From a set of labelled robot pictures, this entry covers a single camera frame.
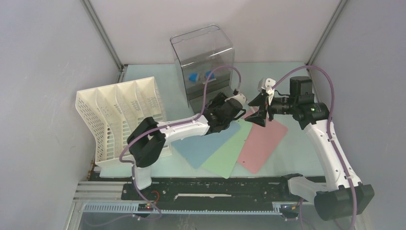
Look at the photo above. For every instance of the blue clipboard sheet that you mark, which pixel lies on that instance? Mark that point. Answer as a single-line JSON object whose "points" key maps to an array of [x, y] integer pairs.
{"points": [[197, 149]]}

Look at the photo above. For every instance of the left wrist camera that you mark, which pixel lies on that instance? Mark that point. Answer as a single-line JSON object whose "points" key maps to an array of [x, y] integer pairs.
{"points": [[241, 98]]}

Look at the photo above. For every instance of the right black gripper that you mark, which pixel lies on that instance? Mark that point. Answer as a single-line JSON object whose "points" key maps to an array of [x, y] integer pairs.
{"points": [[259, 118]]}

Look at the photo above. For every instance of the green clipboard sheet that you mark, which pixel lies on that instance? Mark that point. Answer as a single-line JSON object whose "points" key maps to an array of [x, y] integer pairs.
{"points": [[224, 159]]}

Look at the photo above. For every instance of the clear plastic drawer box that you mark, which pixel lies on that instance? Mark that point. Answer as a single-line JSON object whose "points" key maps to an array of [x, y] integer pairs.
{"points": [[202, 50]]}

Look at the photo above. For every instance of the blue eraser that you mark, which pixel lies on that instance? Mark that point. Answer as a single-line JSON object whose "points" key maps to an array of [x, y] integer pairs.
{"points": [[193, 77], [209, 75]]}

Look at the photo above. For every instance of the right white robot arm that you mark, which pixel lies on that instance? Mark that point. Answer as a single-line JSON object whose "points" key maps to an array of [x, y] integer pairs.
{"points": [[343, 194]]}

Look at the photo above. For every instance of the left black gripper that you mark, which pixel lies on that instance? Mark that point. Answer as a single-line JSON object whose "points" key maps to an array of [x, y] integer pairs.
{"points": [[219, 99]]}

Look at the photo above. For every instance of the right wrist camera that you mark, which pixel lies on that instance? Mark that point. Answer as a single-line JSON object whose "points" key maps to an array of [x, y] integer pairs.
{"points": [[267, 84]]}

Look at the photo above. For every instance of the white plastic file rack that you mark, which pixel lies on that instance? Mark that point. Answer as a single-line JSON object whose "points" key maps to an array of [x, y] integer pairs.
{"points": [[113, 112]]}

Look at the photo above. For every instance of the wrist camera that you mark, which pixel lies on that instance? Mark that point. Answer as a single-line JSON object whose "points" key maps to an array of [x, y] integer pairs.
{"points": [[241, 98], [267, 84]]}

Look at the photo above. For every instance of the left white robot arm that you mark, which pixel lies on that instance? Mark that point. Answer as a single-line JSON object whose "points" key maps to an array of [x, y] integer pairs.
{"points": [[147, 141]]}

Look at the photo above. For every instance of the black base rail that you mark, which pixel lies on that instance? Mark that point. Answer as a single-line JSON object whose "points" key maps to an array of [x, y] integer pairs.
{"points": [[213, 194]]}

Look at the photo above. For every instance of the pink clipboard sheet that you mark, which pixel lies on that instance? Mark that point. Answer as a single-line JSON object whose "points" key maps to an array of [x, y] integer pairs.
{"points": [[260, 144]]}

